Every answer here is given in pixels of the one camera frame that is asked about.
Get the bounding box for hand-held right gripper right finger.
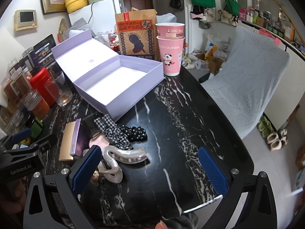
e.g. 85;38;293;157
198;147;279;229

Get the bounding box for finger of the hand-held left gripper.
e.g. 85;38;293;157
2;134;58;156
0;128;32;148

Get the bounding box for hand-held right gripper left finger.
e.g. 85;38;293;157
23;145;103;229

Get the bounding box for gold box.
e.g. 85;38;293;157
59;122;76;161

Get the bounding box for pink round compact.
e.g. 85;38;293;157
88;135;112;149

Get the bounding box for lavender slim box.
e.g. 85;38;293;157
70;119;92;157

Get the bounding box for pearl claw hair clip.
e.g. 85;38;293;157
103;145;148;166

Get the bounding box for smoky grey glass cup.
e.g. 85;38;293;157
81;117;100;139

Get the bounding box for black white checked scrunchie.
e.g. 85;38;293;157
93;114;132;149

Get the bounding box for black polka-dot scrunchie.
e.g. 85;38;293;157
119;125;148;142

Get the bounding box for lavender gift box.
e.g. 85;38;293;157
51;29;165;123

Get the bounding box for green jar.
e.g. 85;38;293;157
31;120;45;139

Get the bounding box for clear jar orange contents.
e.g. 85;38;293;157
25;89;51;121

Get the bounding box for cluster of clear storage jars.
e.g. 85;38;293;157
0;45;36;134

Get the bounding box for clear glass tumbler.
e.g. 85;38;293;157
44;71;73;107

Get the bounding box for dark grey clothing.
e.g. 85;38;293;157
167;211;199;229

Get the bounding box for red canister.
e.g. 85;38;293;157
29;68;56;107

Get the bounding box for beige fuzzy slippers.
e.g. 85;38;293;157
266;129;289;152

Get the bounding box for green slippers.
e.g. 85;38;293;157
257;118;274;137

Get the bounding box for black menu booklet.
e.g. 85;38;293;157
33;34;58;69

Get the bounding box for chair with grey leaf cover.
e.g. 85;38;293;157
200;26;291;140

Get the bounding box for white cabinet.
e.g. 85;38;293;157
262;45;305;130

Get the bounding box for woven straw fan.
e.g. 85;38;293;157
58;18;71;41

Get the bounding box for beige intercom panel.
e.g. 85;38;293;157
14;10;39;31

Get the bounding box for clear plastic bag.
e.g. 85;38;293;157
94;30;120;50

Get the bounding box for grey foil bag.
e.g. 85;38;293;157
69;19;92;32

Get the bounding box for pink panda paper cup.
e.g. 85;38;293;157
157;36;185;77

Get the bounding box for white yellow plastic bag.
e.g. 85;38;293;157
205;35;229;60

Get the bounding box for white refrigerator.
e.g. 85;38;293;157
69;0;121;29

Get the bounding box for yellow pot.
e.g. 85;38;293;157
62;0;90;14

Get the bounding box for brown printed paper bag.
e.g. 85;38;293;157
115;9;161;61

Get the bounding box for cream canvas bag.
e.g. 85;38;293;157
218;8;239;27

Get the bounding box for row of cosmetic bottles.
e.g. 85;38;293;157
238;5;305;44

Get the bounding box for brown door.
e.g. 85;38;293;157
121;0;153;13

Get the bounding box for black power cable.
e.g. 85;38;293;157
87;3;94;25

